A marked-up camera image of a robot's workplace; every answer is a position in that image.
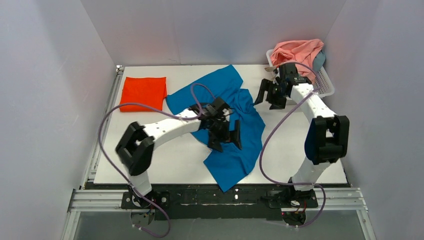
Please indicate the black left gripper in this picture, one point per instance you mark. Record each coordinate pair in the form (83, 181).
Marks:
(224, 132)

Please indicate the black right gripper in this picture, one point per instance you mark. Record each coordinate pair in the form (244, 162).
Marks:
(273, 92)

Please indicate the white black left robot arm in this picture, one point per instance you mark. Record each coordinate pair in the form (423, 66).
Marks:
(136, 146)

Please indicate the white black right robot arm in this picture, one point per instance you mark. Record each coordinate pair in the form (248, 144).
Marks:
(327, 138)

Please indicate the beige t shirt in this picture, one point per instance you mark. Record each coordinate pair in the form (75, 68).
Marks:
(274, 70)

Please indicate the white plastic laundry basket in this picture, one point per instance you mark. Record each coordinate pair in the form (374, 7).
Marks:
(325, 85)

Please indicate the pink t shirt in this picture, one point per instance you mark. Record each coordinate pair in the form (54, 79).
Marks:
(302, 51)

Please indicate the grey blue t shirt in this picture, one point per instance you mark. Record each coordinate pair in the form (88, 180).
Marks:
(318, 61)

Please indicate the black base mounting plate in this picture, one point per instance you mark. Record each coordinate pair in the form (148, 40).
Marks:
(208, 201)

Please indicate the folded orange t shirt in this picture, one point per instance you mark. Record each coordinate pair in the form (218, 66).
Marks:
(149, 91)

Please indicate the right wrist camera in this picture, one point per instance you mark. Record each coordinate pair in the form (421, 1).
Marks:
(288, 74)

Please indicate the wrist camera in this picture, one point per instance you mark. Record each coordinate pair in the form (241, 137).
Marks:
(288, 74)
(215, 107)

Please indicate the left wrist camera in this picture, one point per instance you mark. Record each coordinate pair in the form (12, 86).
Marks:
(215, 107)

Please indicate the aluminium frame rail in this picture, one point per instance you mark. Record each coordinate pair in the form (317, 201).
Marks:
(101, 200)

